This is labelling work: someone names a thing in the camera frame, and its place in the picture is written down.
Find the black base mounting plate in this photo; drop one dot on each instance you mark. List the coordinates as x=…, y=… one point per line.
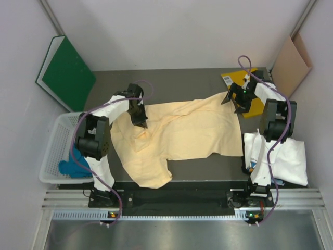
x=168, y=199

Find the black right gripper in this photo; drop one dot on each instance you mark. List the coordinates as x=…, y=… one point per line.
x=243, y=107

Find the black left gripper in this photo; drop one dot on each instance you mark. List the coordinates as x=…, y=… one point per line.
x=140, y=121

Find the perforated cable duct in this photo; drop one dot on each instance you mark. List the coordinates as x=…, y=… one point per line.
x=106, y=215

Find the green binder folder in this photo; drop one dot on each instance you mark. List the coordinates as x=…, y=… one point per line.
x=65, y=76

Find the cream yellow t shirt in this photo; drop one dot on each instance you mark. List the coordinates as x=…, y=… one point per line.
x=176, y=131

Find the aluminium frame rail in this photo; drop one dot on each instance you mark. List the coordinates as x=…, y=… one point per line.
x=292, y=199

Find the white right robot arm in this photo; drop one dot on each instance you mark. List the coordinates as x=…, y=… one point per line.
x=276, y=125

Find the beige cardboard folder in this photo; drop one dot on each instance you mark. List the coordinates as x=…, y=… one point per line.
x=291, y=66

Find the white folded t shirt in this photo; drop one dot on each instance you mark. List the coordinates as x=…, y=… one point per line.
x=287, y=161

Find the white plastic basket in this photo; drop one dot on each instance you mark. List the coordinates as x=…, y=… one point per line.
x=57, y=149

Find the yellow plastic folder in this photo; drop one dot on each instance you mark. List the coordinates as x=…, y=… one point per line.
x=237, y=77

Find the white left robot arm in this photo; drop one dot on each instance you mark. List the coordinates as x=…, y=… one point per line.
x=92, y=135

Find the blue t shirt in basket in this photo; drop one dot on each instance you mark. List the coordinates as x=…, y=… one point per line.
x=72, y=169

